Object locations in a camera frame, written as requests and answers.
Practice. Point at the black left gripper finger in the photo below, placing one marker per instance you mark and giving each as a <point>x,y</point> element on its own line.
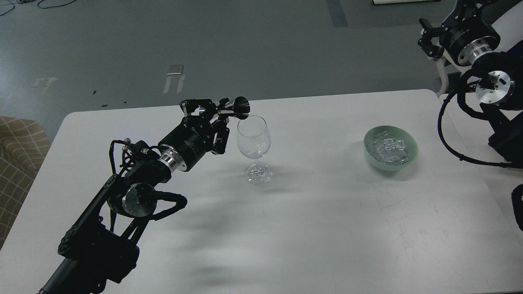
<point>205,109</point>
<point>219,124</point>

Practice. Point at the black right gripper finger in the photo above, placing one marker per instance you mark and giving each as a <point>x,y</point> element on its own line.
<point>466,9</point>
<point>427,35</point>

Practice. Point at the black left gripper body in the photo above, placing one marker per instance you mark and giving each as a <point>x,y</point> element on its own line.
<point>187,143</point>

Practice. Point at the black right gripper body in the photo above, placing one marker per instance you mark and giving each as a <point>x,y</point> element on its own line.
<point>466,39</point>

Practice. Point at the steel cocktail jigger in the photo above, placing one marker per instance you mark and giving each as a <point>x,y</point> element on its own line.
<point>238,107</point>

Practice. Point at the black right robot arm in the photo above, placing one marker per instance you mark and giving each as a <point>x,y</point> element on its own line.
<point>492,84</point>

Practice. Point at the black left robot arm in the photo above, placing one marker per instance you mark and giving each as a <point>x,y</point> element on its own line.
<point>102,244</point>

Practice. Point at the clear wine glass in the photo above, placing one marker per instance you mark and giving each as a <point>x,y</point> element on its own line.
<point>254,142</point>

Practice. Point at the clear ice cubes pile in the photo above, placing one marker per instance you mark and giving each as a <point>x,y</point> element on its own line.
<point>389,151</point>

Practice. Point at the green ceramic bowl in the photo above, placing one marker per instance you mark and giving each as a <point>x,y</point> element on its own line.
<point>389,131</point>

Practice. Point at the plaid beige sofa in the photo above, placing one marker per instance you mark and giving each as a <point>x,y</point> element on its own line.
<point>23,148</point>

